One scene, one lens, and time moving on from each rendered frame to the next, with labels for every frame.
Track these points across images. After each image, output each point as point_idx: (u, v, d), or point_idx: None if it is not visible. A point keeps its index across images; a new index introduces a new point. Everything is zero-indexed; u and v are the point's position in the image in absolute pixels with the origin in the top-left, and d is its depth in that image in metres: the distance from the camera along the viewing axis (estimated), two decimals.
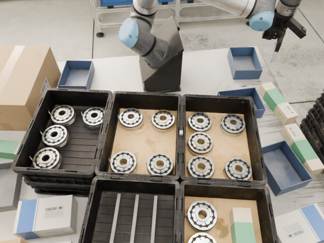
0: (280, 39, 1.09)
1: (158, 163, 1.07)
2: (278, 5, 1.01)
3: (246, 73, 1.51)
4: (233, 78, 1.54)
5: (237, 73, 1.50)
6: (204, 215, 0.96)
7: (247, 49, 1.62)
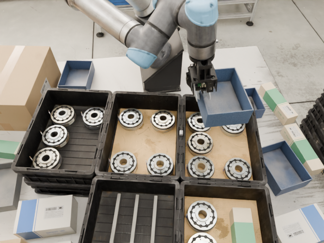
0: None
1: (158, 163, 1.07)
2: (209, 51, 0.70)
3: (226, 117, 0.87)
4: (205, 125, 0.89)
5: (211, 117, 0.86)
6: (204, 215, 0.96)
7: (224, 72, 0.98)
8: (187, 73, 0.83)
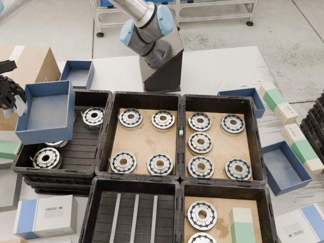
0: (21, 89, 0.80)
1: (158, 163, 1.07)
2: None
3: (39, 134, 0.82)
4: (22, 142, 0.85)
5: (22, 135, 0.81)
6: (204, 215, 0.96)
7: (60, 85, 0.94)
8: None
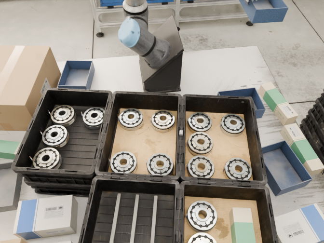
0: None
1: (158, 163, 1.07)
2: None
3: (268, 13, 1.22)
4: (252, 21, 1.24)
5: (258, 13, 1.21)
6: (204, 215, 0.96)
7: None
8: None
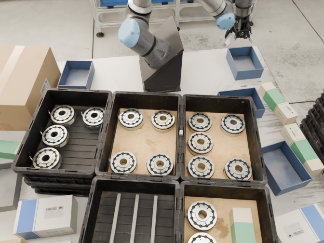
0: (249, 25, 1.37)
1: (158, 163, 1.07)
2: (248, 11, 1.24)
3: (248, 73, 1.51)
4: (235, 79, 1.53)
5: (239, 73, 1.50)
6: (204, 215, 0.96)
7: (245, 49, 1.62)
8: None
